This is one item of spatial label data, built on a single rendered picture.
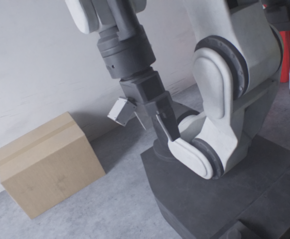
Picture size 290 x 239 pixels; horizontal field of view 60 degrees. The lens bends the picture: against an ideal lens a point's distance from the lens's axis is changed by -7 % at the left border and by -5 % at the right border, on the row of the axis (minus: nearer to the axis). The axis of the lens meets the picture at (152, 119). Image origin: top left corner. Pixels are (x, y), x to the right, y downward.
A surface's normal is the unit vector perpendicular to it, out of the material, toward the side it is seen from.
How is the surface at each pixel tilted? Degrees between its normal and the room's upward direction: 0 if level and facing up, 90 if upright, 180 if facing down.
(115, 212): 0
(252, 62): 74
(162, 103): 78
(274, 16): 90
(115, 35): 36
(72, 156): 90
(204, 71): 90
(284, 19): 90
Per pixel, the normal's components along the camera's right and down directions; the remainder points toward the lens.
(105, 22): 0.47, 0.17
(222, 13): -0.80, 0.49
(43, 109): 0.49, 0.36
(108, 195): -0.27, -0.80
